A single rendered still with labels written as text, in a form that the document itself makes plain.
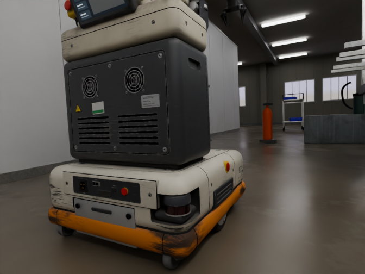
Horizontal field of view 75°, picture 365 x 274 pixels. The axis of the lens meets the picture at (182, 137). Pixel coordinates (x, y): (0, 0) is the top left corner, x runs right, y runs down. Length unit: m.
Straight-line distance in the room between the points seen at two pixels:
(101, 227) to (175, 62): 0.58
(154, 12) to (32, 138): 1.88
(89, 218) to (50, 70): 1.91
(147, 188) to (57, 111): 1.99
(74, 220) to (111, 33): 0.67
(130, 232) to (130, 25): 0.65
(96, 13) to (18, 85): 1.60
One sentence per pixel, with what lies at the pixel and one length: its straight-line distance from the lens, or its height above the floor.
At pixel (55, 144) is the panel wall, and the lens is 2.57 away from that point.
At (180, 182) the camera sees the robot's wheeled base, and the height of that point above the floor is 0.26.
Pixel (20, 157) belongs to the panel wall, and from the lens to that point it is 2.42.
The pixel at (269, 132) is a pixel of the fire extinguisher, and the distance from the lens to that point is 4.17.
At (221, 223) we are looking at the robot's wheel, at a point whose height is 0.03.
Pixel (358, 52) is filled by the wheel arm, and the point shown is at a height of 0.82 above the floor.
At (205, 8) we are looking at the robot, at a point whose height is 1.00.
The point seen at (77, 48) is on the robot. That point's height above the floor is 0.72.
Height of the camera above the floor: 0.44
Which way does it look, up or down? 4 degrees down
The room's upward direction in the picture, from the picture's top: 3 degrees counter-clockwise
